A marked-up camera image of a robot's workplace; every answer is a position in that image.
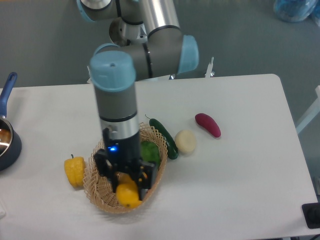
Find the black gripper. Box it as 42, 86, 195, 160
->
93, 128, 158, 201

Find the yellow mango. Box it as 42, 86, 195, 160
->
115, 173, 142, 209

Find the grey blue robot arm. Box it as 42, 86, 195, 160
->
76, 0, 199, 200

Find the woven bamboo basket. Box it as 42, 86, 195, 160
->
83, 122, 168, 214

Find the green bok choy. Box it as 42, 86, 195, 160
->
140, 141, 161, 168

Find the yellow bell pepper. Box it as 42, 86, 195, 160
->
64, 154, 86, 188

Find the dark green cucumber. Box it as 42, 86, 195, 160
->
146, 116, 179, 160

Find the cream round bun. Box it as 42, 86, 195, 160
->
175, 129, 197, 154

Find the purple sweet potato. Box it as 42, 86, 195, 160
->
194, 113, 222, 138

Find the blue saucepan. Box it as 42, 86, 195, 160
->
0, 72, 22, 171

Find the black device at edge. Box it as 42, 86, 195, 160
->
301, 202, 320, 229

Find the blue plastic bag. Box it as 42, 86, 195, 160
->
273, 0, 320, 23

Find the white frame at right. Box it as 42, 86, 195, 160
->
295, 85, 320, 135

